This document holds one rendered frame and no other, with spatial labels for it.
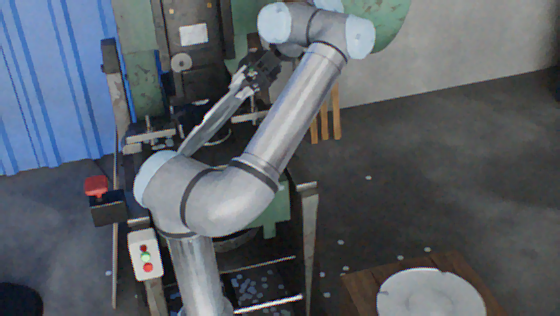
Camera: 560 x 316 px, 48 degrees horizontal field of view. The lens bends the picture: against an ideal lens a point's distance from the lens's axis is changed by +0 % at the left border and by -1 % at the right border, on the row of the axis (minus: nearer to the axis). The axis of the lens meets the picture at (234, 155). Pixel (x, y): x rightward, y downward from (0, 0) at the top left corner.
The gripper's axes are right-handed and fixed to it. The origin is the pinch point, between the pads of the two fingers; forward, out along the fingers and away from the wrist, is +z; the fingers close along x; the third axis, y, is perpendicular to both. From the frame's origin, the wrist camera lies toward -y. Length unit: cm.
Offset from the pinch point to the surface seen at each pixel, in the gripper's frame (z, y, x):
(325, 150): 85, -125, 56
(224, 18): -0.7, -16.4, -15.1
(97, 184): 41.5, 17.9, -8.0
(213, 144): 24.1, -6.2, 6.6
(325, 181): 79, -100, 61
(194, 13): 3.9, -14.8, -21.6
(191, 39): 9.7, -13.6, -17.6
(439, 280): 10, -18, 80
